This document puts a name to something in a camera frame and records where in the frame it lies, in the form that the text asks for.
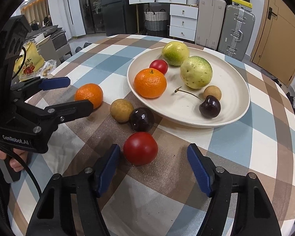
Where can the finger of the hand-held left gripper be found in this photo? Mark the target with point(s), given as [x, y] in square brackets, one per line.
[54, 83]
[73, 109]

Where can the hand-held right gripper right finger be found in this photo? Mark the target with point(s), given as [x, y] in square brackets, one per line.
[199, 169]

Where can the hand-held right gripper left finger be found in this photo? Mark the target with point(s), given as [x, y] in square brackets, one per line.
[108, 167]

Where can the orange mandarin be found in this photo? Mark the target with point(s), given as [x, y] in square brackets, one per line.
[150, 83]
[91, 94]

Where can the red cherry tomato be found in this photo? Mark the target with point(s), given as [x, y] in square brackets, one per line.
[140, 148]
[159, 66]

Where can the round cream plate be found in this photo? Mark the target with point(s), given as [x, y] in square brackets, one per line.
[182, 110]

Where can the dark red cherry with stem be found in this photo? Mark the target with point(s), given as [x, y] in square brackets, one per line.
[209, 107]

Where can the brown longan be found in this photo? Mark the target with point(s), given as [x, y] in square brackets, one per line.
[121, 110]
[212, 92]

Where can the pale yellow spotted passion fruit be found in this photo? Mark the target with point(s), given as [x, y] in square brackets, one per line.
[196, 72]

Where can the green yellow passion fruit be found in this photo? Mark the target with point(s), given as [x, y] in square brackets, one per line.
[175, 53]

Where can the clear snack packet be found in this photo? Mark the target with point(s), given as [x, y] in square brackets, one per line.
[48, 68]

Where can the yellow printed bag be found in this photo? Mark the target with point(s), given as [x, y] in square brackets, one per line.
[32, 61]

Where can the cardboard box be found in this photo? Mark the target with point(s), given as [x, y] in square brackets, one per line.
[49, 51]

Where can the grey slipper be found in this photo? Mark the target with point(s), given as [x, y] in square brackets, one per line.
[79, 49]
[87, 44]

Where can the grey clothes pile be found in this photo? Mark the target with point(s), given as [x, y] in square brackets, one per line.
[49, 30]

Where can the dark plum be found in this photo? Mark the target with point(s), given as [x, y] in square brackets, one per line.
[141, 120]

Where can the white wardrobe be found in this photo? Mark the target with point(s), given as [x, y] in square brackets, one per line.
[73, 12]

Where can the beige curtain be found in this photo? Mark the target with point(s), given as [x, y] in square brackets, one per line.
[36, 9]

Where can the glass door wardrobe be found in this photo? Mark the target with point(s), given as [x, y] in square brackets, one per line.
[93, 17]

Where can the dark grey fridge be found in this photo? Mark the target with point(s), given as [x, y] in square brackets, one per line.
[115, 9]

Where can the woven laundry basket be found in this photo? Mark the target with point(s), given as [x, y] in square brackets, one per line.
[156, 17]

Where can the white dresser with drawers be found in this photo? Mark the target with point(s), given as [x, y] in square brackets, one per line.
[183, 23]

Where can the silver suitcase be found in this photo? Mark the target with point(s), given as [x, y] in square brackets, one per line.
[245, 29]

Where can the beige suitcase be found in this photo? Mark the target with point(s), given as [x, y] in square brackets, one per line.
[209, 22]

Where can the wooden door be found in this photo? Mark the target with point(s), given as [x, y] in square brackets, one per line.
[280, 41]

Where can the yellow and white shoe box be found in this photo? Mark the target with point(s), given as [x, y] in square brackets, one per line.
[241, 3]

